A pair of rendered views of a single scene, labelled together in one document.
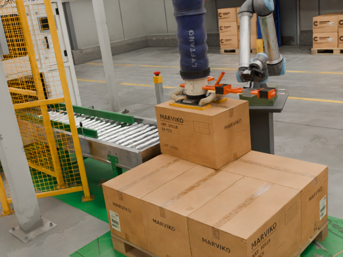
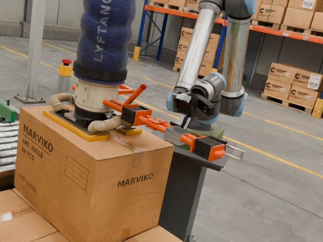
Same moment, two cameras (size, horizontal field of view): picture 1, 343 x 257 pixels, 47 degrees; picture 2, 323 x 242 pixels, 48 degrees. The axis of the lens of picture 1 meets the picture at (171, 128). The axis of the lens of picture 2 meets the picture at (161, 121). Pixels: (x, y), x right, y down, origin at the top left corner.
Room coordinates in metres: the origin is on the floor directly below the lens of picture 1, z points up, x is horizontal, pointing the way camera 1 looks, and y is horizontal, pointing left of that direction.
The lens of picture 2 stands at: (1.36, -0.32, 1.47)
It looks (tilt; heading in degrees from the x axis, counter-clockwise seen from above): 16 degrees down; 353
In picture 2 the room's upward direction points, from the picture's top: 11 degrees clockwise
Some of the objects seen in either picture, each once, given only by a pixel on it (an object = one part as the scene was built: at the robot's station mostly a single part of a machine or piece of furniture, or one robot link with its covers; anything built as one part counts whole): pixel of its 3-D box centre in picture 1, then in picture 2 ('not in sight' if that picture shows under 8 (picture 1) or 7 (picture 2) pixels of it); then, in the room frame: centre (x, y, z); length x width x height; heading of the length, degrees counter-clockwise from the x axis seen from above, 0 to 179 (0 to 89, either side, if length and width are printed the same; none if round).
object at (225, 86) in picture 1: (223, 88); (136, 114); (2.73, -0.40, 1.07); 0.10 x 0.08 x 0.06; 134
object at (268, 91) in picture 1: (266, 93); (207, 148); (2.48, -0.63, 1.07); 0.08 x 0.07 x 0.05; 44
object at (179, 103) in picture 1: (189, 103); (75, 120); (2.85, -0.16, 0.97); 0.34 x 0.10 x 0.05; 44
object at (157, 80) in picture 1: (163, 123); (58, 132); (3.92, 0.07, 0.50); 0.07 x 0.07 x 1.00; 45
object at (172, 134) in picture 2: (248, 92); (177, 135); (2.58, -0.55, 1.07); 0.07 x 0.07 x 0.04; 44
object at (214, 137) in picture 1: (202, 128); (89, 166); (2.90, -0.24, 0.75); 0.60 x 0.40 x 0.40; 41
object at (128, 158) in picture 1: (64, 139); not in sight; (3.77, 1.08, 0.50); 2.31 x 0.05 x 0.19; 45
